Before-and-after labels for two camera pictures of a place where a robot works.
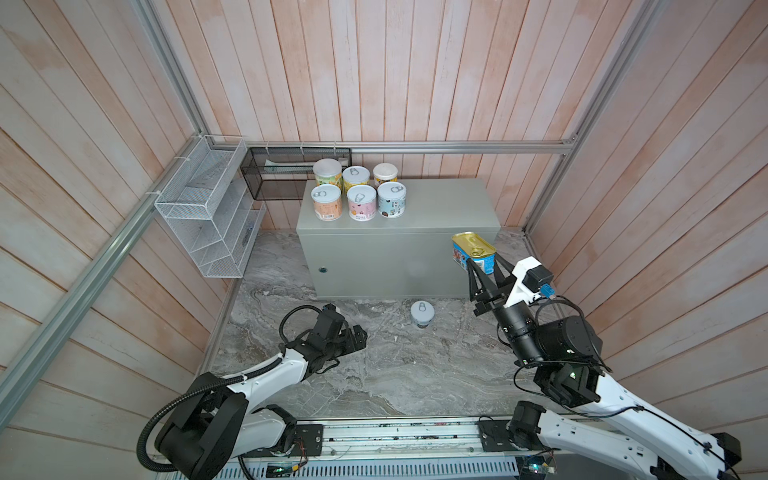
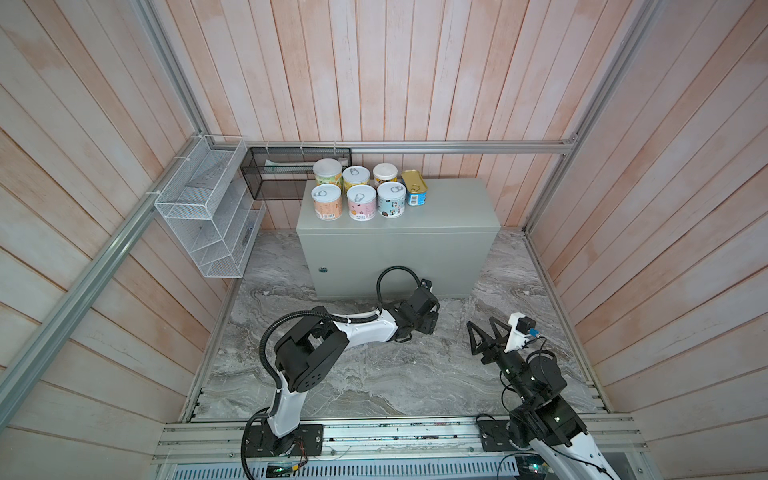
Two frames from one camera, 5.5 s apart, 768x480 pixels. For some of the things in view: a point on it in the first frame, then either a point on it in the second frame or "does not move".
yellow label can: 328,171 does not move
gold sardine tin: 469,245 → 416,187
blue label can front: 392,199 does not move
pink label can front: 362,202 does not move
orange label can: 327,202 does not move
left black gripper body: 346,344 → 427,323
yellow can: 355,175 does not move
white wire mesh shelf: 208,206 does not move
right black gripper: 495,296 → 489,342
